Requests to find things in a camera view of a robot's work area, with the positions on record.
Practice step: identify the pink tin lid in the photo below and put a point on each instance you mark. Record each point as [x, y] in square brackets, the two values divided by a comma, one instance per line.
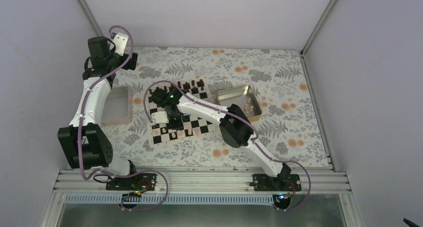
[118, 107]

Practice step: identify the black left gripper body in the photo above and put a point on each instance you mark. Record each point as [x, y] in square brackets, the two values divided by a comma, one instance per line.
[130, 66]

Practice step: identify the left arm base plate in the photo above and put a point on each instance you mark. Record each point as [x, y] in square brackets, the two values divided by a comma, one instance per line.
[141, 182]

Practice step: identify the black white chessboard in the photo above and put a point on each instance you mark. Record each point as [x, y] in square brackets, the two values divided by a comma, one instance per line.
[196, 87]

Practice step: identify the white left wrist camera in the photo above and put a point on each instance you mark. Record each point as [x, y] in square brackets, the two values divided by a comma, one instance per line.
[120, 40]

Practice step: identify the aluminium rail frame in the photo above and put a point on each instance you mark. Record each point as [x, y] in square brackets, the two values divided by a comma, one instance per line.
[213, 181]

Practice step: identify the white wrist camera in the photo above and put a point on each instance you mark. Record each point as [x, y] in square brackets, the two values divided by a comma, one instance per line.
[159, 117]
[120, 40]

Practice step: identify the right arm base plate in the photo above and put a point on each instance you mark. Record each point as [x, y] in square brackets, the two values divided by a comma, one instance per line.
[265, 183]

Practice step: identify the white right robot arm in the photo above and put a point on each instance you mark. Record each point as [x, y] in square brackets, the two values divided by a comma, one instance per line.
[235, 128]

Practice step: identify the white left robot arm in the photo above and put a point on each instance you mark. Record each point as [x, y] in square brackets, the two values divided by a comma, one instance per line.
[84, 143]

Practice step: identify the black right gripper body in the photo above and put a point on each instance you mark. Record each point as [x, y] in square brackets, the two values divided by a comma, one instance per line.
[178, 122]

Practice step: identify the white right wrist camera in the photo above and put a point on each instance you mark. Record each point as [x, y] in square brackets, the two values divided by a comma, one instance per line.
[159, 117]

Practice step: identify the gold metal tin tray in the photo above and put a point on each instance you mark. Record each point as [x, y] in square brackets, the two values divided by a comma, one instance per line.
[244, 97]

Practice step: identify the floral patterned table mat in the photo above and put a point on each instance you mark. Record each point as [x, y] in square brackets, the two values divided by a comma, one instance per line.
[288, 127]

